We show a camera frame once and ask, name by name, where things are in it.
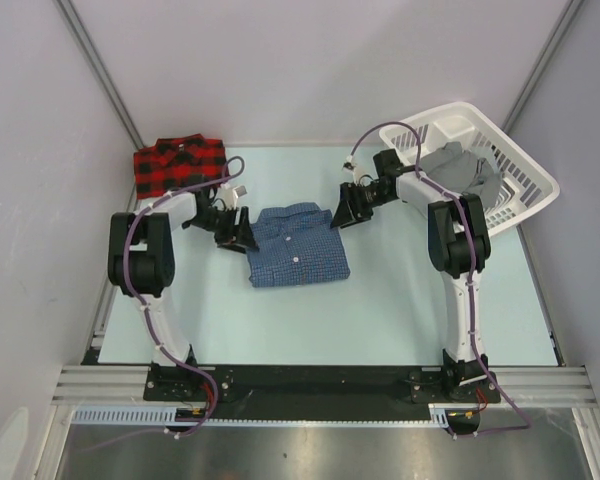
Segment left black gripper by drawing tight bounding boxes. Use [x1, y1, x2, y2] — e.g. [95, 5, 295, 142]
[185, 205, 258, 254]

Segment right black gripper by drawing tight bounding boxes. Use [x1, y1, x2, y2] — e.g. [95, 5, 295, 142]
[330, 182, 395, 229]

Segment blue checked shirt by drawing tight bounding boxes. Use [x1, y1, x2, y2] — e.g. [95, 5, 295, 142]
[247, 202, 350, 288]

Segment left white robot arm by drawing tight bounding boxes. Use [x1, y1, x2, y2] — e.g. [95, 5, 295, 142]
[107, 185, 258, 400]

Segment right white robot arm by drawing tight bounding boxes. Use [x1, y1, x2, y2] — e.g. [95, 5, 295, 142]
[331, 150, 491, 401]

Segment red black plaid shirt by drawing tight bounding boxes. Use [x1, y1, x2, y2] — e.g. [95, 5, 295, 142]
[133, 134, 227, 200]

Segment grey shirt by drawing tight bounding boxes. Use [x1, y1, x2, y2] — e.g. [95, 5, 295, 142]
[420, 141, 504, 210]

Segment white plastic basket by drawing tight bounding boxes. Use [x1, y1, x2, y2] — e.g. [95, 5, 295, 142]
[379, 102, 560, 236]

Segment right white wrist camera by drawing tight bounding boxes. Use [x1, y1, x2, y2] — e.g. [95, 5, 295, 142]
[342, 155, 374, 186]

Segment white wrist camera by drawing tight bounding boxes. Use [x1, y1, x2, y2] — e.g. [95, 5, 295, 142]
[342, 155, 374, 186]
[216, 183, 247, 210]

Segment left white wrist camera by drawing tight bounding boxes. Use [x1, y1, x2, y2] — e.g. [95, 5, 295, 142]
[216, 183, 247, 210]

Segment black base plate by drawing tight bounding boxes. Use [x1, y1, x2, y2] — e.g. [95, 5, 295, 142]
[143, 364, 501, 422]

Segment white slotted cable duct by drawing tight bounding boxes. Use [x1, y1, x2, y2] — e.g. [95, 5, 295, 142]
[72, 406, 449, 428]

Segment aluminium rail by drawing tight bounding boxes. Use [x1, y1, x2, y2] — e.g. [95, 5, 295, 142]
[51, 365, 598, 408]

